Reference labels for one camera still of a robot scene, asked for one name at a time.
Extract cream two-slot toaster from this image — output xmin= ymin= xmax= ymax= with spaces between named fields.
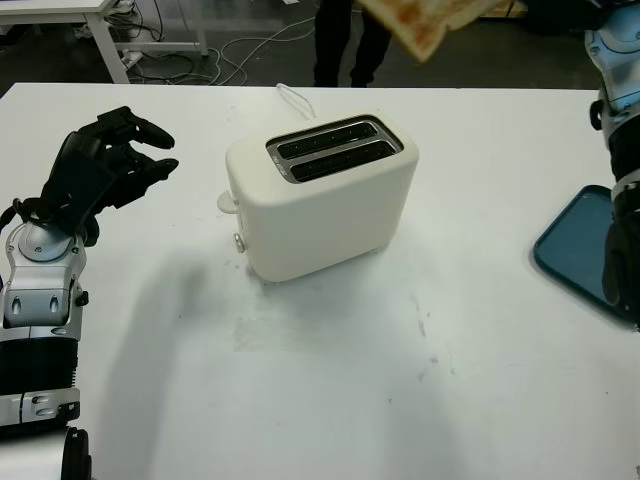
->
xmin=215 ymin=113 xmax=420 ymax=284

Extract blue plastic tray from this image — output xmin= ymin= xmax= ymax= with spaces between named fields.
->
xmin=532 ymin=184 xmax=640 ymax=326

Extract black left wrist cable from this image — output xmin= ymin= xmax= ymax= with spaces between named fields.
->
xmin=0 ymin=197 xmax=32 ymax=229

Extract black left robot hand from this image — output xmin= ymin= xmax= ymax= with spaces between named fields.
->
xmin=55 ymin=106 xmax=180 ymax=246

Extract white floor cable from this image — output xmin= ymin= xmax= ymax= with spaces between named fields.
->
xmin=217 ymin=12 xmax=321 ymax=85

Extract person in black trousers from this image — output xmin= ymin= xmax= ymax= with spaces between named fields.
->
xmin=312 ymin=0 xmax=394 ymax=89

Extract white desk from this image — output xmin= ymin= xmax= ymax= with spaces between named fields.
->
xmin=0 ymin=0 xmax=210 ymax=85

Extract toast slice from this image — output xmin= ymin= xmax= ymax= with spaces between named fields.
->
xmin=357 ymin=0 xmax=511 ymax=64

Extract white toaster power cord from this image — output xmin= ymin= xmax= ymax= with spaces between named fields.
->
xmin=275 ymin=82 xmax=319 ymax=121

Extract wooden crate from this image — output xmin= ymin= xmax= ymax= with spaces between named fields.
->
xmin=479 ymin=0 xmax=529 ymax=19

